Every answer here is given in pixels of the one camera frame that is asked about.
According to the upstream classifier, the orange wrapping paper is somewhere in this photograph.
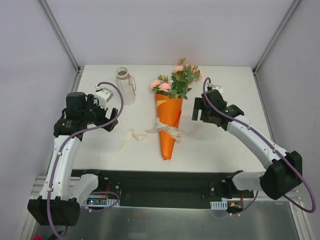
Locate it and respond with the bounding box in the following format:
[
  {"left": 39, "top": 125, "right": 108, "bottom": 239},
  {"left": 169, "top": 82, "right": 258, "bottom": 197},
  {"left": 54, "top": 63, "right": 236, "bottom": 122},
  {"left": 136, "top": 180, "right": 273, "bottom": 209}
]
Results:
[{"left": 155, "top": 93, "right": 183, "bottom": 160}]

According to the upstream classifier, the pink rosebud leafy stem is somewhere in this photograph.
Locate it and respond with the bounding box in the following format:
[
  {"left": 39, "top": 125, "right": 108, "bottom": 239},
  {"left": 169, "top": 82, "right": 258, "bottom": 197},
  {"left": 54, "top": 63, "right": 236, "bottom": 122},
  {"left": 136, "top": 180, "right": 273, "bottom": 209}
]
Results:
[{"left": 173, "top": 58, "right": 203, "bottom": 82}]

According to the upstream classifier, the cream printed ribbon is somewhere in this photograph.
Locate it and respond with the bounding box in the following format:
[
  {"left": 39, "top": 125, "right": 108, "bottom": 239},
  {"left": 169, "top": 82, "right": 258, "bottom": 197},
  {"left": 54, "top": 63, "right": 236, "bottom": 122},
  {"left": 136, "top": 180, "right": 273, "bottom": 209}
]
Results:
[{"left": 120, "top": 117, "right": 201, "bottom": 151}]

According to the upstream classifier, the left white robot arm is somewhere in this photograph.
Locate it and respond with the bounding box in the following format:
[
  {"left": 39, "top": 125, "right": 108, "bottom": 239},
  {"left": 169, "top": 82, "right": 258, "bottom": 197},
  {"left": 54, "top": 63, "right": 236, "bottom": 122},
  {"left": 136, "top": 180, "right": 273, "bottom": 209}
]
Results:
[{"left": 27, "top": 88, "right": 118, "bottom": 227}]

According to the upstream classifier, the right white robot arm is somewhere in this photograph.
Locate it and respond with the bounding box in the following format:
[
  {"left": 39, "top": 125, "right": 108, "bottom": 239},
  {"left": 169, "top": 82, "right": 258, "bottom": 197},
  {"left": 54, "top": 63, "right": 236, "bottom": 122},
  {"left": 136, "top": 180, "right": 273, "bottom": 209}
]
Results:
[{"left": 191, "top": 89, "right": 302, "bottom": 200}]

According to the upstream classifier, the white ribbed ceramic vase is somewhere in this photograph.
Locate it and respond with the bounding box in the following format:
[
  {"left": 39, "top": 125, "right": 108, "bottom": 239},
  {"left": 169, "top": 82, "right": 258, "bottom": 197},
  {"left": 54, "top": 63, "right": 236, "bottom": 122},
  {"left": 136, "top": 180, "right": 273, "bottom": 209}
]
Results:
[{"left": 115, "top": 66, "right": 136, "bottom": 106}]

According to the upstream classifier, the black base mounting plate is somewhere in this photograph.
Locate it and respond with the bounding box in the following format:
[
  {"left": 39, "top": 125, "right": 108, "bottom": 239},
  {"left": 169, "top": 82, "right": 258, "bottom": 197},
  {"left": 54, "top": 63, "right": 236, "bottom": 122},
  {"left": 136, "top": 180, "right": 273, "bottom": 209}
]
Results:
[{"left": 71, "top": 169, "right": 254, "bottom": 209}]

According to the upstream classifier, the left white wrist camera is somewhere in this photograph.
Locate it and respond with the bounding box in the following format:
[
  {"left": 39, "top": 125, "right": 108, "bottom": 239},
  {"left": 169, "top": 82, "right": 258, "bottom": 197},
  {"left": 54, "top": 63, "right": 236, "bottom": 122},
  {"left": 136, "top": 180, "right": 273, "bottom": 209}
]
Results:
[{"left": 94, "top": 84, "right": 114, "bottom": 104}]

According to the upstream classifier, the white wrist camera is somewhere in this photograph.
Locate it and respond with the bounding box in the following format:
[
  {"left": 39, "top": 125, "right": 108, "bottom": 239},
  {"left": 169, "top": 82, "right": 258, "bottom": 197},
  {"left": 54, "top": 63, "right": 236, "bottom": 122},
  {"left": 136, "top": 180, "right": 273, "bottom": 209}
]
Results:
[
  {"left": 94, "top": 84, "right": 114, "bottom": 104},
  {"left": 207, "top": 83, "right": 224, "bottom": 94}
]

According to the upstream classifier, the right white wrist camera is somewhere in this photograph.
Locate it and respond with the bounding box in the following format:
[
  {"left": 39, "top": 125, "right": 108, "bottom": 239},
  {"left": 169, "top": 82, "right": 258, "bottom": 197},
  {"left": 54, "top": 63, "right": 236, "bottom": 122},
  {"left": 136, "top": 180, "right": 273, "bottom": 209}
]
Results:
[{"left": 207, "top": 83, "right": 224, "bottom": 94}]

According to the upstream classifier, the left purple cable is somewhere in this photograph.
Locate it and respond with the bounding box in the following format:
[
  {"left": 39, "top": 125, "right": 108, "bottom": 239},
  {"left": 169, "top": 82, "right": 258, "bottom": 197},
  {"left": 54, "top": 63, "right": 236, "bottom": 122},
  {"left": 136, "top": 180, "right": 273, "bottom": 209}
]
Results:
[{"left": 46, "top": 81, "right": 124, "bottom": 239}]

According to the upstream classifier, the right aluminium corner post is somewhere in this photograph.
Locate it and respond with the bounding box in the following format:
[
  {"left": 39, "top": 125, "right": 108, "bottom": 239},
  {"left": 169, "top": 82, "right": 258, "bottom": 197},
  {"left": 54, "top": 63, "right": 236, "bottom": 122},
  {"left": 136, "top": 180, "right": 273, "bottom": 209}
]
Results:
[{"left": 252, "top": 0, "right": 302, "bottom": 75}]

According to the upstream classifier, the aluminium corner post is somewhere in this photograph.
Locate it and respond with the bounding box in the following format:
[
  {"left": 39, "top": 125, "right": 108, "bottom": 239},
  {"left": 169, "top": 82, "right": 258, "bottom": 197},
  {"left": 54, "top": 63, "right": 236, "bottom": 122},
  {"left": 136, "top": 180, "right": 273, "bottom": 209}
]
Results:
[
  {"left": 37, "top": 0, "right": 83, "bottom": 73},
  {"left": 252, "top": 0, "right": 302, "bottom": 75}
]

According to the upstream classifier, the left aluminium corner post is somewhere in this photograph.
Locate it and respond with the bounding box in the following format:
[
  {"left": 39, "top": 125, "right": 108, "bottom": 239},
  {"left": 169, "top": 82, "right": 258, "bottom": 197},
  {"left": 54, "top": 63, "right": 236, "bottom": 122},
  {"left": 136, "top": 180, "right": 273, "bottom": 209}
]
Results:
[{"left": 37, "top": 0, "right": 83, "bottom": 73}]

